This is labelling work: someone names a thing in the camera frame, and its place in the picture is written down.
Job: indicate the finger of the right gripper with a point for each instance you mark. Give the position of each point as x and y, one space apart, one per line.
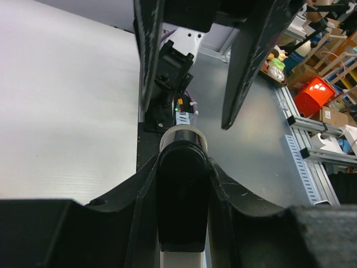
265 22
149 19

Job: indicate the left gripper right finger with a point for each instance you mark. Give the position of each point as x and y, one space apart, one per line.
246 230

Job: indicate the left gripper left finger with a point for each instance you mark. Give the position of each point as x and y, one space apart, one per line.
117 229

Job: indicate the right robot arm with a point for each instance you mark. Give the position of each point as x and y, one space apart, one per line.
168 36

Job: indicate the orange plastic crate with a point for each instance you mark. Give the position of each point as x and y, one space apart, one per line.
312 96

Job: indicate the right side white cable duct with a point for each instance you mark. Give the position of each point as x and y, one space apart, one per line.
304 174

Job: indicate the white cable duct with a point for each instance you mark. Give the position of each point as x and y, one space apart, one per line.
304 174
185 118

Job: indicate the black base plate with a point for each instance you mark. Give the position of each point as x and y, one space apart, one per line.
148 144

